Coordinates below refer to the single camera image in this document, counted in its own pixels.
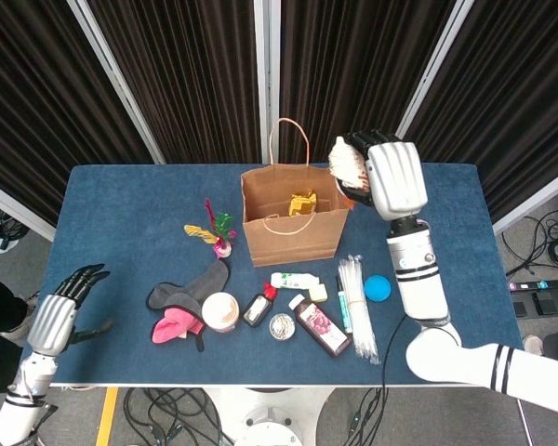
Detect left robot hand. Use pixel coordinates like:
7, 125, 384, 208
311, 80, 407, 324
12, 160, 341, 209
27, 263, 115, 358

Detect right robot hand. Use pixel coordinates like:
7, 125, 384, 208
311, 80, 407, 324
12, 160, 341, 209
336, 129, 429, 222

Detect orange snack bag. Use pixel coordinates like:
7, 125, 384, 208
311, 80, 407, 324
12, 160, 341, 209
328, 136, 371, 210

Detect gold foil package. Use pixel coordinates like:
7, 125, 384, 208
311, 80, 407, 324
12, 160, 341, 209
286, 189, 318, 218

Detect blue ball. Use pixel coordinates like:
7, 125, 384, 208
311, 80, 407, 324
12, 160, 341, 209
364, 274, 392, 303

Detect bundle of transparent straws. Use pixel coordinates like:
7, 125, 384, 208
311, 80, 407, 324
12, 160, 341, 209
337, 254, 381, 366

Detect brown paper shopping bag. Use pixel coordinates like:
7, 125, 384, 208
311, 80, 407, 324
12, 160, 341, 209
240, 117, 352, 269

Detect white and green tube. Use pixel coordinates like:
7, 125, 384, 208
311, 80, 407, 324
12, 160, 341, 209
270, 271, 319, 289

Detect black pleated curtain panel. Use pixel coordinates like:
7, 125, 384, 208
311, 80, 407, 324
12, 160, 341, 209
278, 0, 457, 164
87, 0, 264, 164
0, 0, 155, 229
402, 0, 558, 224

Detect pink and grey cloth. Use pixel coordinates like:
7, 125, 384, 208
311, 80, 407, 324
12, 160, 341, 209
145, 258, 232, 353

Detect green marker pen black cap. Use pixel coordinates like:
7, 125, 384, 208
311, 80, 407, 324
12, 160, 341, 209
335, 274, 354, 335

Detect blue fabric covered table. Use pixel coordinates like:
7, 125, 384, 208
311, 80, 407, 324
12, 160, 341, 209
40, 162, 534, 389

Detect dark juice bottle grape label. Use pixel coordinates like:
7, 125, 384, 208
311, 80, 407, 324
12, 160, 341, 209
287, 294, 353, 359

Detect clear jar of rubber bands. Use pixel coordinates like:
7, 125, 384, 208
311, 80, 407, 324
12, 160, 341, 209
201, 292, 242, 335

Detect colourful feather shuttlecock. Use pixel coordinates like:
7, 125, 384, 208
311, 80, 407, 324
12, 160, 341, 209
183, 198, 238, 260

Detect black ink bottle red cap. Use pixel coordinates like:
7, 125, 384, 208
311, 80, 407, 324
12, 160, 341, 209
242, 282, 279, 326

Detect black foot pedal unit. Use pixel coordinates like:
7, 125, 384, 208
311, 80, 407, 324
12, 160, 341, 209
509, 277, 558, 320

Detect white sneaker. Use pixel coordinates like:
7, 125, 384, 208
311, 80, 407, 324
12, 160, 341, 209
523, 334, 545, 357

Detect white partition frame post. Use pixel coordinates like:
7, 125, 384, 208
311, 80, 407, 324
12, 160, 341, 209
0, 175, 57, 242
394, 0, 480, 140
253, 0, 283, 164
492, 175, 558, 236
67, 0, 166, 164

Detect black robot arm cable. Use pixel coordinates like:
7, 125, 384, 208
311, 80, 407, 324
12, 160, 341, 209
379, 315, 408, 389

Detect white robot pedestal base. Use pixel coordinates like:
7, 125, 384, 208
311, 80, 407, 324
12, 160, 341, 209
199, 386, 334, 446

